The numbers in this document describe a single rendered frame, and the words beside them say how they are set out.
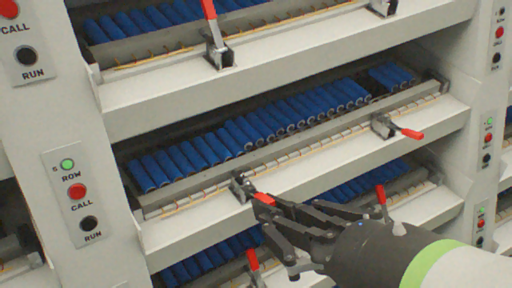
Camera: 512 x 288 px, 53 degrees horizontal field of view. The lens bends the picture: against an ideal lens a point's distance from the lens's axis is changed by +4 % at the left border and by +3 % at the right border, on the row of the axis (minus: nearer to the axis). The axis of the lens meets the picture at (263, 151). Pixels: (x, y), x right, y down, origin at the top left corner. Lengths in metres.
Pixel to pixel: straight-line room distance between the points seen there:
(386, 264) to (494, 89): 0.61
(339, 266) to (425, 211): 0.53
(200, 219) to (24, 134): 0.25
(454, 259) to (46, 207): 0.41
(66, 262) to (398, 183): 0.62
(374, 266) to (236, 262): 0.43
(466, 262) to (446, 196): 0.64
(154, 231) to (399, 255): 0.36
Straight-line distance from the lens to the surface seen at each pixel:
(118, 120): 0.57
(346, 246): 0.47
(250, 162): 0.72
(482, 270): 0.38
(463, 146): 0.99
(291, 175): 0.73
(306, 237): 0.54
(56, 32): 0.53
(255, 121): 0.79
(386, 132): 0.81
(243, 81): 0.62
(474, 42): 0.91
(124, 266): 0.65
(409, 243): 0.43
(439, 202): 1.02
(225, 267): 0.82
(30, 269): 0.67
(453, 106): 0.94
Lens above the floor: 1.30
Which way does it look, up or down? 28 degrees down
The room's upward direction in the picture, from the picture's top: 8 degrees counter-clockwise
